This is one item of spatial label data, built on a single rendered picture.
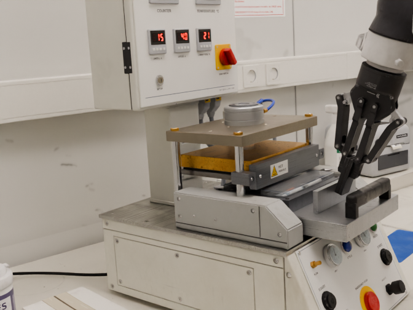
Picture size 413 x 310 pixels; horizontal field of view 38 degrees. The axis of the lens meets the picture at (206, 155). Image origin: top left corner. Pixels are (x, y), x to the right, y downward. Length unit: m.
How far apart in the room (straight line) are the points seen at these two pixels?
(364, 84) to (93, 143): 0.86
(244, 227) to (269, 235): 0.05
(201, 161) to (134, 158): 0.60
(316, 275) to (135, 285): 0.41
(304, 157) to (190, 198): 0.25
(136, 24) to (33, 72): 0.48
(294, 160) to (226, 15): 0.39
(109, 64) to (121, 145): 0.53
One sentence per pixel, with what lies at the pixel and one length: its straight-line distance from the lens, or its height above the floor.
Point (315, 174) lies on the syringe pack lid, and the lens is 1.19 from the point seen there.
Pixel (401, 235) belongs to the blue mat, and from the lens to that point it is 1.65.
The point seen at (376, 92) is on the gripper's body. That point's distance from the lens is 1.01.
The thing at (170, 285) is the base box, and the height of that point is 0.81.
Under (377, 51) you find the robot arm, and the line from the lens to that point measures 1.00.
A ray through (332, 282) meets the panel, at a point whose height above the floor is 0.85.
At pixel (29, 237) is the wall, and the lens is 1.61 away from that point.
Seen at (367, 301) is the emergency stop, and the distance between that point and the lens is 1.14.
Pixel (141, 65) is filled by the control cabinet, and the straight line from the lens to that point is 1.15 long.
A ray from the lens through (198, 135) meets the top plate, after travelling 1.09.
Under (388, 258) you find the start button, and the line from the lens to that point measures 1.24.
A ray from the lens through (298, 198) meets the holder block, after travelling 1.07.
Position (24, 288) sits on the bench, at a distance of 1.44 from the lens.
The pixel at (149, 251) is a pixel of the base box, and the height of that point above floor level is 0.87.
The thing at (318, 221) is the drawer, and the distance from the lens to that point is 1.02.
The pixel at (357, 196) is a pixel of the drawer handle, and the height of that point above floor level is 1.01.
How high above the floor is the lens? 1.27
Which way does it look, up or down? 11 degrees down
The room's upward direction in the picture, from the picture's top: 3 degrees counter-clockwise
